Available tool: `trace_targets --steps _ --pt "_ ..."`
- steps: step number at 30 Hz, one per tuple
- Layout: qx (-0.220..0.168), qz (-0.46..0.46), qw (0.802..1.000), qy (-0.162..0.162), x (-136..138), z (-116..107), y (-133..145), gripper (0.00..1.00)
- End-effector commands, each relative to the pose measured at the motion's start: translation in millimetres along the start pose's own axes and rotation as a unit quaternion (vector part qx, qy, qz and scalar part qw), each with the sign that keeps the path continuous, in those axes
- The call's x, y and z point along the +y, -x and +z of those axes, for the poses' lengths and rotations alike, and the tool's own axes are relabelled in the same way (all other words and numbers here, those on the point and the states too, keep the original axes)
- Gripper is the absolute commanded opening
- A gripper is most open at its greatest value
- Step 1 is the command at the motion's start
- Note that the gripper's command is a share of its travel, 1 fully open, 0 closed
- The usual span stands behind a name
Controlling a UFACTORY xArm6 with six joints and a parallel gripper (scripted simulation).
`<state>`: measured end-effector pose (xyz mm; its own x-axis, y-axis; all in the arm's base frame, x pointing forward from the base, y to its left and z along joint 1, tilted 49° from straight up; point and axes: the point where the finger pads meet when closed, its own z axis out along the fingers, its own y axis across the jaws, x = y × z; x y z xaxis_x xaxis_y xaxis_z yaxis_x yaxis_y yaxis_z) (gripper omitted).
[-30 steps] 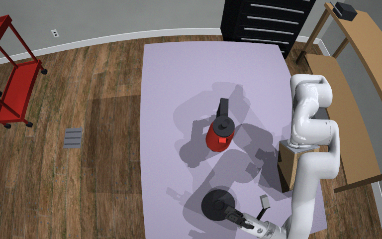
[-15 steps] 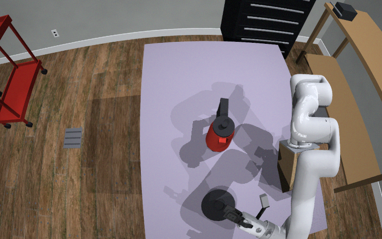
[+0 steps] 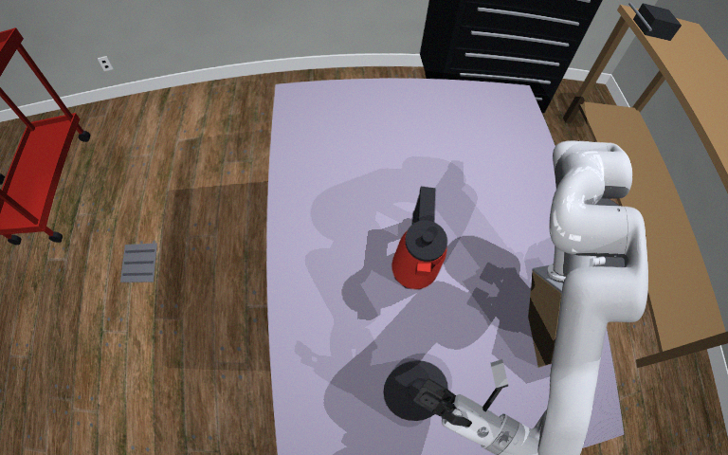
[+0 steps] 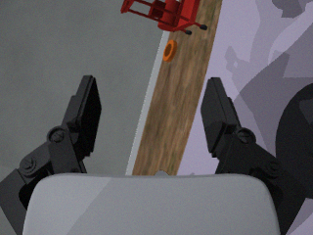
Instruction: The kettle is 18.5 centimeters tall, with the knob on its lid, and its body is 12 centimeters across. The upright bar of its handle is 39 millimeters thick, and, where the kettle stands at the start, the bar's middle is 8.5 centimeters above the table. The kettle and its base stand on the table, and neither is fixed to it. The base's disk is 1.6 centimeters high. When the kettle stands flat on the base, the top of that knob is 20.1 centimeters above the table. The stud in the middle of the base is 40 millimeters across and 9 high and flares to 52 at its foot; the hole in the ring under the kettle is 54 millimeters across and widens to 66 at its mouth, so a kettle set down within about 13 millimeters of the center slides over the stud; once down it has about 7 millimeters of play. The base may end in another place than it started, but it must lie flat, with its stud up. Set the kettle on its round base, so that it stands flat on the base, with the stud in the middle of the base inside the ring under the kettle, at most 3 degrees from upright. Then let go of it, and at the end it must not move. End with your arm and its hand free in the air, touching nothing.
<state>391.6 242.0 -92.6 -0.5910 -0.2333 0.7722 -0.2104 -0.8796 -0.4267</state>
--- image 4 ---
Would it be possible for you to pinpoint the dark grey round disk with center stud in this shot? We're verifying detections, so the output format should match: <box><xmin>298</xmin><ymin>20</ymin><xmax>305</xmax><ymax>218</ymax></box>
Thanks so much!
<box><xmin>275</xmin><ymin>82</ymin><xmax>313</xmax><ymax>200</ymax></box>

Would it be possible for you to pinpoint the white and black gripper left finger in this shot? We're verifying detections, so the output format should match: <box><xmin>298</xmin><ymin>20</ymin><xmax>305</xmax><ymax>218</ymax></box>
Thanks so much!
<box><xmin>0</xmin><ymin>75</ymin><xmax>102</xmax><ymax>235</ymax></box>

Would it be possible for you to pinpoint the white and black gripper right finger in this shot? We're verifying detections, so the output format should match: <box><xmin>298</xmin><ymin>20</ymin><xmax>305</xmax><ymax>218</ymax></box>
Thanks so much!
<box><xmin>201</xmin><ymin>77</ymin><xmax>306</xmax><ymax>235</ymax></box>

